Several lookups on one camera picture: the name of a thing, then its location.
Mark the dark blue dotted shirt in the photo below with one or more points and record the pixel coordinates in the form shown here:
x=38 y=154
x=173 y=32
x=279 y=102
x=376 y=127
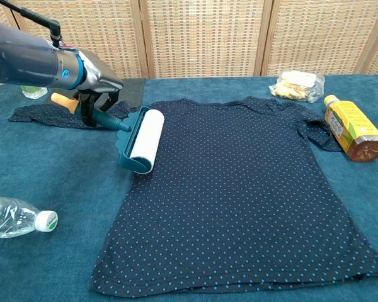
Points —
x=233 y=195

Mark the clear crushed water bottle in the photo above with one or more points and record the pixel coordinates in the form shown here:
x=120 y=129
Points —
x=12 y=217

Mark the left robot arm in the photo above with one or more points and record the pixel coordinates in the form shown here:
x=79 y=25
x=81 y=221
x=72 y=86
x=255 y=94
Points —
x=25 y=63

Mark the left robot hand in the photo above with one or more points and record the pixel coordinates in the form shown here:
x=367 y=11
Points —
x=97 y=78

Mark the woven rattan folding screen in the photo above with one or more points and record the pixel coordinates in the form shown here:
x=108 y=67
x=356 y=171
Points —
x=201 y=34

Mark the teal lint roller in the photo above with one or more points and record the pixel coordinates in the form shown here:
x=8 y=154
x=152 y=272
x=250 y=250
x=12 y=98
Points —
x=141 y=138

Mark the bagged biscuits packet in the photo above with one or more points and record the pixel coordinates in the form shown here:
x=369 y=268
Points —
x=294 y=85

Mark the yellow label tea bottle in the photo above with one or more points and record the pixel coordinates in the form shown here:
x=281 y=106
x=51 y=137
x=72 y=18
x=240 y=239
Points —
x=352 y=126

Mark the dark grey mat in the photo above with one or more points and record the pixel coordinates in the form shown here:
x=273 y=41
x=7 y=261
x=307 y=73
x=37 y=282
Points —
x=134 y=91

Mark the teal table cloth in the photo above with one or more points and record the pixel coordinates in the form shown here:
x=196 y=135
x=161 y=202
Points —
x=44 y=267

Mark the green label water bottle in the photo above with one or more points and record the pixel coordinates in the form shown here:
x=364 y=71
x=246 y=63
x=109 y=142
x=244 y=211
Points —
x=34 y=92

